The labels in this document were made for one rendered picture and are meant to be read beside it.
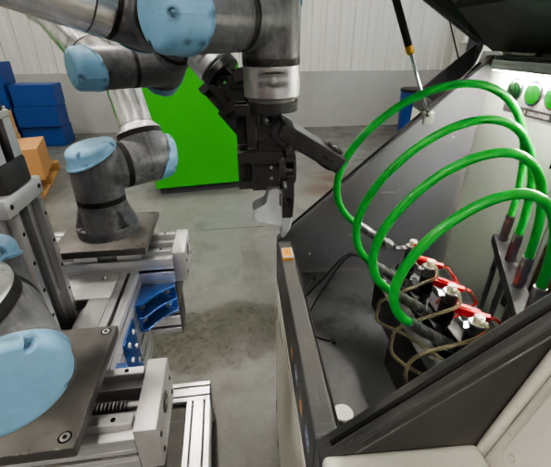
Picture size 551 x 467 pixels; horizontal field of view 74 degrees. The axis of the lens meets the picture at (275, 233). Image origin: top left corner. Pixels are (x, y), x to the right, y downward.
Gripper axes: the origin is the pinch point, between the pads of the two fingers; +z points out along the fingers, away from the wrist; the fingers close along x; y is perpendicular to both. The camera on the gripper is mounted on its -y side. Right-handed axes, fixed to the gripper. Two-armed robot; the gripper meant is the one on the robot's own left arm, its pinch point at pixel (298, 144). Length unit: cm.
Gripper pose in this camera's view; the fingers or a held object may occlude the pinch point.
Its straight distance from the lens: 71.2
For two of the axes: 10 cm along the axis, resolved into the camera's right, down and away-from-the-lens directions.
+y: -7.3, 6.3, 2.6
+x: -1.2, 2.5, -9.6
